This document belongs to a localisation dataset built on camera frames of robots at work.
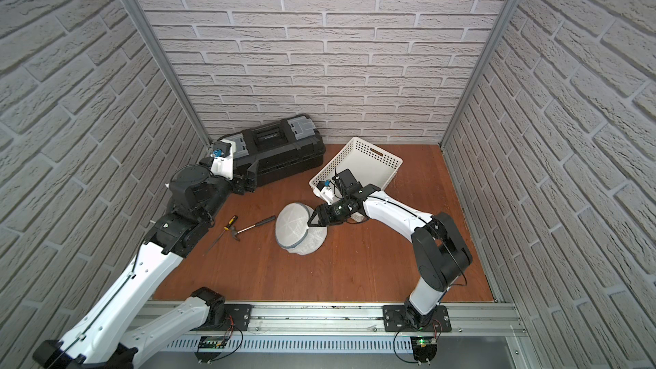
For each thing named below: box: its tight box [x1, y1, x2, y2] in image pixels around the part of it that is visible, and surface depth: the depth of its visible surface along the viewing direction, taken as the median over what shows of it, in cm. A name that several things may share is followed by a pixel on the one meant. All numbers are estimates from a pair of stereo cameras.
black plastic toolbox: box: [217, 113, 326, 186], surface depth 100 cm
